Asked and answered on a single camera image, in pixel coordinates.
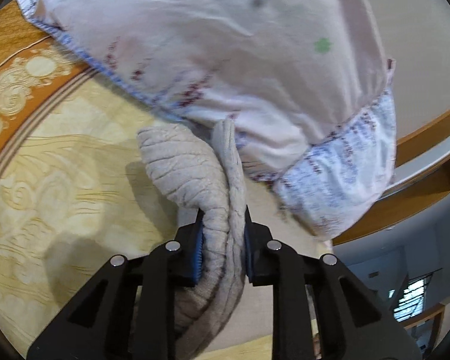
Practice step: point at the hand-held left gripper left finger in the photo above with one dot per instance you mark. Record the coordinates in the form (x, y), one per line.
(198, 255)

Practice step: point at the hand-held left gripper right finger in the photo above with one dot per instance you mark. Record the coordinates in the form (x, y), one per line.
(248, 258)

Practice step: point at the yellow orange patterned bed sheet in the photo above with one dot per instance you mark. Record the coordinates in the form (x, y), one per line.
(60, 176)

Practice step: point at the barred window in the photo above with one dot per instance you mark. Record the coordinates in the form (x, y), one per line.
(412, 296)

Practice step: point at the wooden bed headboard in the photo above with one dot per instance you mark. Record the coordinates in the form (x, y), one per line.
(416, 191)

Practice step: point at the blue tree print pillow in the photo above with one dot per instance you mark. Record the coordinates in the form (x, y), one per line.
(228, 45)

